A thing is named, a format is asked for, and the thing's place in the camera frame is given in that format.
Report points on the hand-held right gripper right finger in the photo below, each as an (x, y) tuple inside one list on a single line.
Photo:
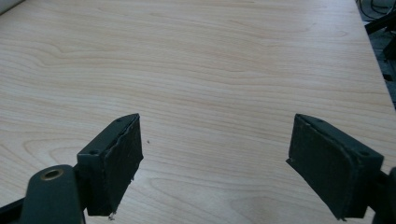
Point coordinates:
[(330, 168)]

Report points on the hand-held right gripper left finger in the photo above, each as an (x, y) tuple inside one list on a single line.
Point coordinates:
[(112, 168)]

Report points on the black metal stand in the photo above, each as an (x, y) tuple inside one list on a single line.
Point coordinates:
[(380, 24)]

